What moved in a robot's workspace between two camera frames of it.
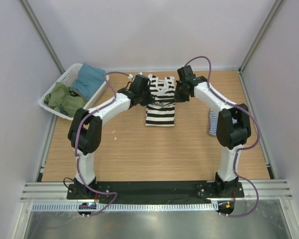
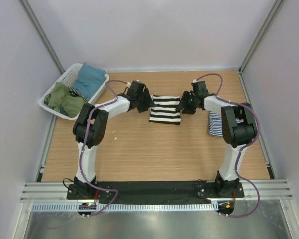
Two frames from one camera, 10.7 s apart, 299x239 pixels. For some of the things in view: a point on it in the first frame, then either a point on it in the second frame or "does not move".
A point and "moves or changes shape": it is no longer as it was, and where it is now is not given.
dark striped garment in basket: x=74 y=92 does not move
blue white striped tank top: x=213 y=123 does not move
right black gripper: x=178 y=97 to x=183 y=103
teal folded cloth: x=88 y=80 does not move
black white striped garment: x=161 y=113 moves or changes shape
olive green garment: x=61 y=98 does not move
